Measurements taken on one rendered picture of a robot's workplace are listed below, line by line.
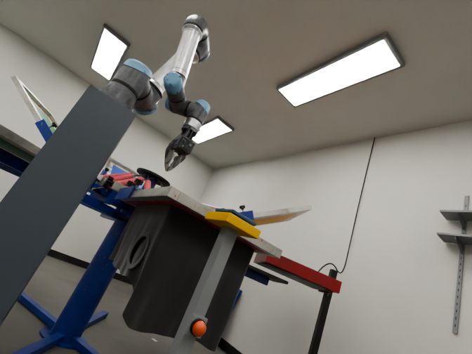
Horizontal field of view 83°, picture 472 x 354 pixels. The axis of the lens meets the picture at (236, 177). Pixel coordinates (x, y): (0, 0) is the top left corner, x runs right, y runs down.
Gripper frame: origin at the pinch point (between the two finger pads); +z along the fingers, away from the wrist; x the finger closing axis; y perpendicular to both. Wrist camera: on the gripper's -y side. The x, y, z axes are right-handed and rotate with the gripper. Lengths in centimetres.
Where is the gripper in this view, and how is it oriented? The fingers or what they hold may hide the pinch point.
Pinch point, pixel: (167, 168)
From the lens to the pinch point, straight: 117.2
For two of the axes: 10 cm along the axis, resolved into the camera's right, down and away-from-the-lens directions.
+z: -3.7, 8.6, -3.5
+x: 7.2, 5.1, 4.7
